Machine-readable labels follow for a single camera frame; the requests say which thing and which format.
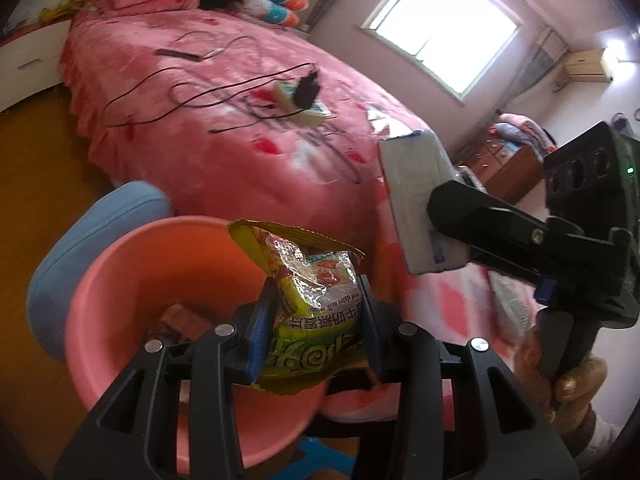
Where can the person's right hand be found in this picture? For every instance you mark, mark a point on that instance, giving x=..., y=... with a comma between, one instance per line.
x=580, y=380

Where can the grey curtain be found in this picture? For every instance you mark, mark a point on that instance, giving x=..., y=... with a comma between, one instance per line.
x=540, y=65

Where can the black power adapter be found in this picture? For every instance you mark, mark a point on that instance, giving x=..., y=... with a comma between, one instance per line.
x=306, y=90

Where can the air conditioner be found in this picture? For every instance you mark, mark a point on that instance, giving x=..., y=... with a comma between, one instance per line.
x=587, y=65

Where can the wooden cabinet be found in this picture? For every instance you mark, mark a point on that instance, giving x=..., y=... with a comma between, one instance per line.
x=505, y=175

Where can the white nightstand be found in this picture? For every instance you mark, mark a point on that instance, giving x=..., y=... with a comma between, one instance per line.
x=30, y=65

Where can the pink bed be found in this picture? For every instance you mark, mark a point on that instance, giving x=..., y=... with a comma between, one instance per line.
x=200, y=160

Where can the pink basin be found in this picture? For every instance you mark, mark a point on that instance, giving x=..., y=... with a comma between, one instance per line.
x=130, y=280

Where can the brown snack wrapper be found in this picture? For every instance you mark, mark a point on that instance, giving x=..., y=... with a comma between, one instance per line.
x=182, y=322

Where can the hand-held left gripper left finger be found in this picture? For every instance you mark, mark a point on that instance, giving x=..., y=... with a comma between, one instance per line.
x=257, y=340

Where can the yellow-green snack packet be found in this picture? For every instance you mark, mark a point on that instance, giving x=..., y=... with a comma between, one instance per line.
x=315, y=285

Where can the white power strip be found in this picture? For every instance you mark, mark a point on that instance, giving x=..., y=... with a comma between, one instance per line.
x=312, y=112

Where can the stack of folded blankets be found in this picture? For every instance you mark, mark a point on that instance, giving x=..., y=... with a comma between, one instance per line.
x=520, y=132

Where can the window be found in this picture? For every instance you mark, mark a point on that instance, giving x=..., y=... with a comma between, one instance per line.
x=440, y=25

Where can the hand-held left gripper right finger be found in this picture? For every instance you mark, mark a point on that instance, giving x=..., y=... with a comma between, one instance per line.
x=372, y=340

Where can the blue stool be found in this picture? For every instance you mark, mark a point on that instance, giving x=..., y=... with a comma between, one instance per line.
x=75, y=260

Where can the person's right forearm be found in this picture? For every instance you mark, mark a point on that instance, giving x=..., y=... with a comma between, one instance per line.
x=595, y=430

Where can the black phone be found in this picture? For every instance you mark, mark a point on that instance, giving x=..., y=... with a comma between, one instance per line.
x=177, y=54

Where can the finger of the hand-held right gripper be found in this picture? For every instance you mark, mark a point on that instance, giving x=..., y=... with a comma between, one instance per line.
x=500, y=230

